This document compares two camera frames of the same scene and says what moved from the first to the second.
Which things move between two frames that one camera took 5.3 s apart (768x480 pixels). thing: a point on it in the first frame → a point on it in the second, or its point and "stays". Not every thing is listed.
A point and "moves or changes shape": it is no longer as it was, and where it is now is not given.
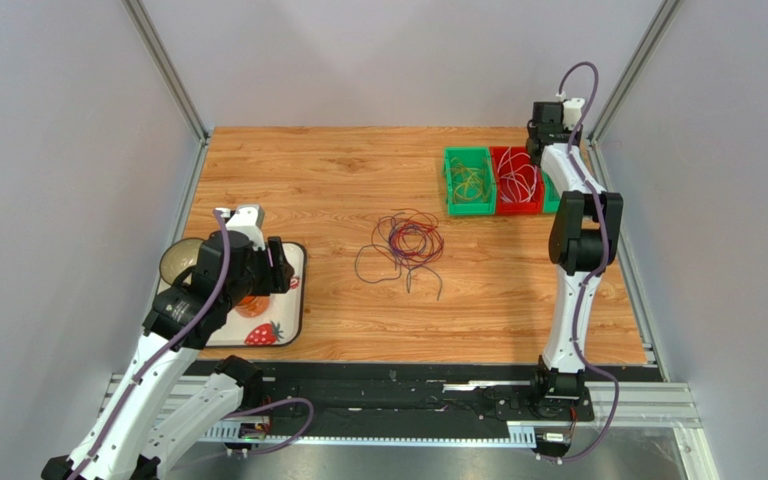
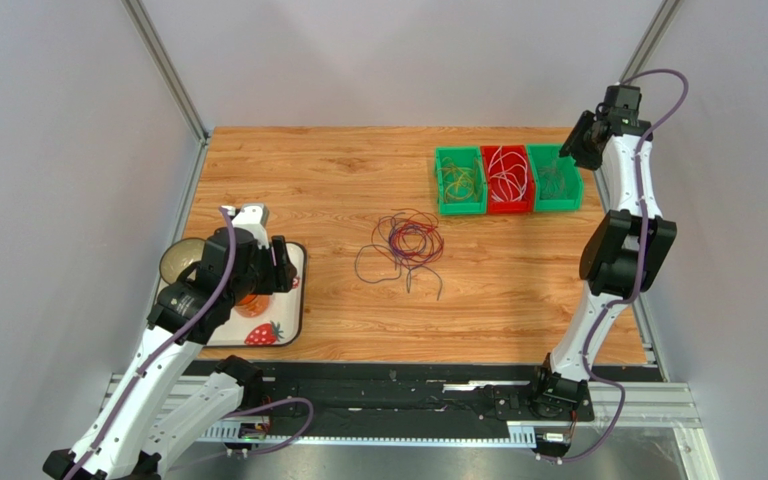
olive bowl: (178, 256) stays
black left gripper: (277, 280) stays
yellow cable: (469, 182) moves or changes shape
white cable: (517, 181) moves or changes shape
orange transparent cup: (253, 306) stays
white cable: (516, 178) moves or changes shape
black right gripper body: (537, 129) → (577, 141)
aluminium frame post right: (637, 68) stays
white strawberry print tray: (282, 322) stays
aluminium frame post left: (165, 62) stays
